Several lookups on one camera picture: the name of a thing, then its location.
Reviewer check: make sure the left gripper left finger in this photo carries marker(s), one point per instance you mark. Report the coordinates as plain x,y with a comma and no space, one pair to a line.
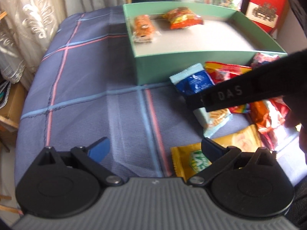
89,158

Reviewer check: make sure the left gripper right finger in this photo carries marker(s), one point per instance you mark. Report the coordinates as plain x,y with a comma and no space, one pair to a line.
222,159

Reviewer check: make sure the pink patterned biscuit packet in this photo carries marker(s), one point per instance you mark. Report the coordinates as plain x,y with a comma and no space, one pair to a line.
261,59

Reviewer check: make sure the person right hand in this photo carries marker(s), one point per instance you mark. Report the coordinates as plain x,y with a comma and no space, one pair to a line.
297,115

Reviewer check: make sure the yellow green candy packet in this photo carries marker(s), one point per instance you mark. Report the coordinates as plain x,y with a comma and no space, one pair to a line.
188,160

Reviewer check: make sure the golden yellow snack packet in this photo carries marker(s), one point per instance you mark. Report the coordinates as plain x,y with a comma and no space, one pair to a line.
247,140

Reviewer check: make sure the orange wafer packet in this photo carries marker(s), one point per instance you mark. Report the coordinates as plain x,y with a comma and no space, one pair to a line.
268,114

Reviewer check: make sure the red yellow chip bag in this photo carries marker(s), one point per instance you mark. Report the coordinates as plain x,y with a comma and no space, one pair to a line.
220,72

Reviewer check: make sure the blue plaid cloth cover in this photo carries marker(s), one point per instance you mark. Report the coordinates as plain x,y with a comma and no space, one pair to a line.
85,89

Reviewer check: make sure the red paper gift bag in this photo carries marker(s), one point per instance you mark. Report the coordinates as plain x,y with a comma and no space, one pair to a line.
265,13

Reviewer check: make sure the blue white cracker packet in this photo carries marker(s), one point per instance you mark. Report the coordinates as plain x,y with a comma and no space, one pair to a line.
190,83

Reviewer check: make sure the orange noodle snack bag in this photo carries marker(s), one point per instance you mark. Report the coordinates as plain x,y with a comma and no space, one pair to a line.
182,17

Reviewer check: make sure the mint green cardboard tray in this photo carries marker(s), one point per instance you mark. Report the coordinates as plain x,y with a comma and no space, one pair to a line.
226,36

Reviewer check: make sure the white embroidered curtain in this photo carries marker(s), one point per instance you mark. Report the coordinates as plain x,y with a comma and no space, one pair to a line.
29,26

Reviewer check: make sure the wooden chair frame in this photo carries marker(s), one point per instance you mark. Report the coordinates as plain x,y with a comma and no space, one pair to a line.
10,117

